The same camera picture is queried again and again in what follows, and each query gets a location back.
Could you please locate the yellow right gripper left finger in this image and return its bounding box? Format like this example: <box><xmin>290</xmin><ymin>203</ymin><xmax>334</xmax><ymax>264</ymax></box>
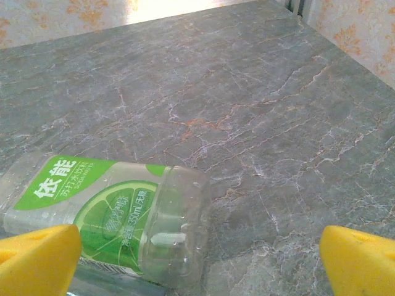
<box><xmin>0</xmin><ymin>224</ymin><xmax>83</xmax><ymax>296</ymax></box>

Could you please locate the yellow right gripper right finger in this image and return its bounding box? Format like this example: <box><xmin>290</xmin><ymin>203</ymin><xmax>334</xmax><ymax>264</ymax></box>
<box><xmin>319</xmin><ymin>225</ymin><xmax>395</xmax><ymax>296</ymax></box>

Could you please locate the clear bluish plastic bottle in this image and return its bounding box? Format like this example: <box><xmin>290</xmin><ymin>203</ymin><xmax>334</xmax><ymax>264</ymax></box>
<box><xmin>66</xmin><ymin>258</ymin><xmax>169</xmax><ymax>296</ymax></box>

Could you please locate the green label soda water bottle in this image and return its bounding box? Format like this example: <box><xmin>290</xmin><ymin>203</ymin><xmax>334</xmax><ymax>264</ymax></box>
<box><xmin>0</xmin><ymin>150</ymin><xmax>212</xmax><ymax>289</ymax></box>

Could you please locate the aluminium right frame post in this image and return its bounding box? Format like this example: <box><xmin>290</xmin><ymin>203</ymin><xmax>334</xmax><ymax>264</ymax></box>
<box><xmin>285</xmin><ymin>0</ymin><xmax>309</xmax><ymax>18</ymax></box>

